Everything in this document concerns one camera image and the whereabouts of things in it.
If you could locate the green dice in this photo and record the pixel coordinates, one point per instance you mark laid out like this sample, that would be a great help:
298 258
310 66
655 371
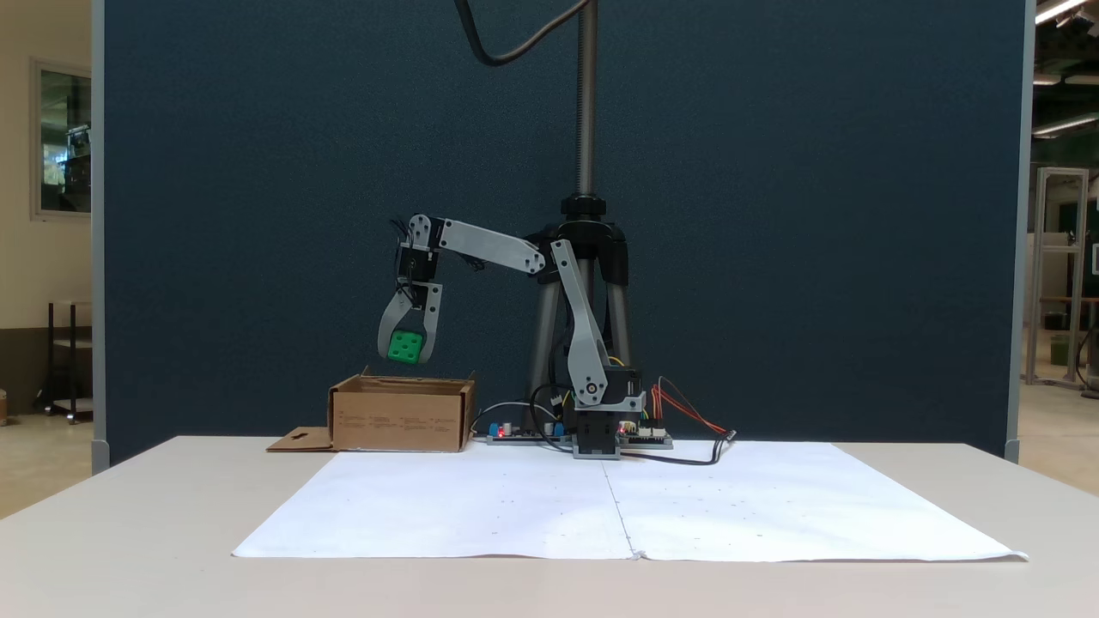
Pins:
405 347

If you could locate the black and grey tripod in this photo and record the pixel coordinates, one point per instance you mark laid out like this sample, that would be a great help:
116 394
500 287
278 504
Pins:
587 103

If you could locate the grey metal frame rack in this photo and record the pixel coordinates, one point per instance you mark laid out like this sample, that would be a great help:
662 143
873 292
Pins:
1038 275

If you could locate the grey wide fixed gripper jaw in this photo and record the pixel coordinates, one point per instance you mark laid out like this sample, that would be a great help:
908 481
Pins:
385 330

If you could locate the brown cardboard box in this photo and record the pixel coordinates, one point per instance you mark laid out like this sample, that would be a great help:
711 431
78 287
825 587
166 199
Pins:
395 421

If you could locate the blue circuit board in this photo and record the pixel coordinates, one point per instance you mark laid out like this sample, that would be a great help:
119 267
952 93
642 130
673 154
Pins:
515 436

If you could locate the dark blue partition panel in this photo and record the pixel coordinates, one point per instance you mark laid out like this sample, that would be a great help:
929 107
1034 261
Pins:
258 215

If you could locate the white paper sheet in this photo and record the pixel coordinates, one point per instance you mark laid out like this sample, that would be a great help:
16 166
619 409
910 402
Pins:
472 506

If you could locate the ceiling fluorescent light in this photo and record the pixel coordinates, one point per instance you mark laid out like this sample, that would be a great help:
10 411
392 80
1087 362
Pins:
1058 9
1065 126

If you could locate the grey narrow moving gripper jaw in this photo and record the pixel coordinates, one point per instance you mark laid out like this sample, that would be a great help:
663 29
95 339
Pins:
432 313

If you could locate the framed wall window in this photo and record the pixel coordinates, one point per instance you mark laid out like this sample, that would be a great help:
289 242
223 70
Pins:
64 137

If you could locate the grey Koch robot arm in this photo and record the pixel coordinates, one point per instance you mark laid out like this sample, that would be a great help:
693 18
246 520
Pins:
489 246

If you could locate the black shelf cart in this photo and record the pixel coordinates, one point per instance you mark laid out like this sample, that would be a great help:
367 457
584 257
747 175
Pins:
51 360

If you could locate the green bin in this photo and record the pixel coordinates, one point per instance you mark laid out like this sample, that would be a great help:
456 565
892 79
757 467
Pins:
1059 350

